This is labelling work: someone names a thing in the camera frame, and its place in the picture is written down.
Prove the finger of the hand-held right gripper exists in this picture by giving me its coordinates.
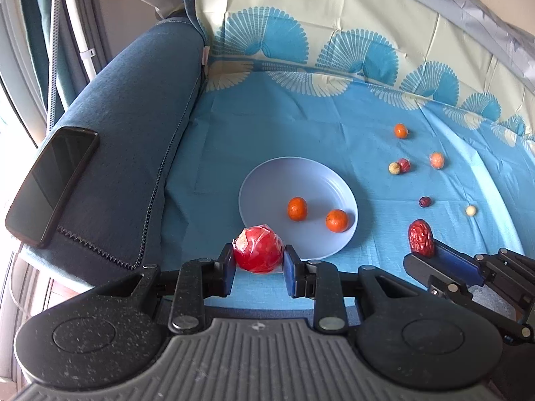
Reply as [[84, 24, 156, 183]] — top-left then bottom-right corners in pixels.
[[403, 253, 535, 343], [432, 238, 535, 290]]

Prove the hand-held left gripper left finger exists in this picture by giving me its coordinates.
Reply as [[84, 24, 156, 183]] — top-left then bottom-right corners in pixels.
[[95, 242, 239, 335]]

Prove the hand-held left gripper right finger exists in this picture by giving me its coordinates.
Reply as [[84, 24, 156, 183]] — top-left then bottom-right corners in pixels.
[[283, 246, 419, 332]]

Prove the large red fruit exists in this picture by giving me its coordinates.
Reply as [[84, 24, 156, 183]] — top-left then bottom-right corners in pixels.
[[232, 224, 286, 275]]

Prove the wrinkled red date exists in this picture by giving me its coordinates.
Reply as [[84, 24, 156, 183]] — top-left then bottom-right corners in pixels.
[[408, 219, 436, 257]]

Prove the light blue plate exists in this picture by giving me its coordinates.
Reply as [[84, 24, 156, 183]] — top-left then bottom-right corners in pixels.
[[238, 156, 359, 260]]

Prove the blue fan print cloth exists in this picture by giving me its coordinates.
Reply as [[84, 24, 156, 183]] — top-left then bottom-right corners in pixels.
[[161, 0, 535, 335]]

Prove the blue sofa armrest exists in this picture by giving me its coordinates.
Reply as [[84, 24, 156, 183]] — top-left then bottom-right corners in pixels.
[[19, 17, 210, 297]]

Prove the black smartphone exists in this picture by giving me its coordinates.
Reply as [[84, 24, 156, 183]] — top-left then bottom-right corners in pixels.
[[5, 127, 100, 249]]

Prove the white garment steamer stand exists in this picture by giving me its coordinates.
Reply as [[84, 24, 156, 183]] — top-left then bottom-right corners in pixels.
[[59, 0, 98, 86]]

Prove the teal curtain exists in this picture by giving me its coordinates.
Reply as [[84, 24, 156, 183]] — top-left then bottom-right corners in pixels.
[[17, 0, 90, 111]]

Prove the braided steamer hose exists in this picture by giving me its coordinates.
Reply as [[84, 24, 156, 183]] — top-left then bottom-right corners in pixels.
[[45, 0, 63, 132]]

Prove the window frame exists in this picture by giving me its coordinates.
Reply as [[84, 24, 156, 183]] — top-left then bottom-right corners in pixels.
[[0, 0, 55, 143]]

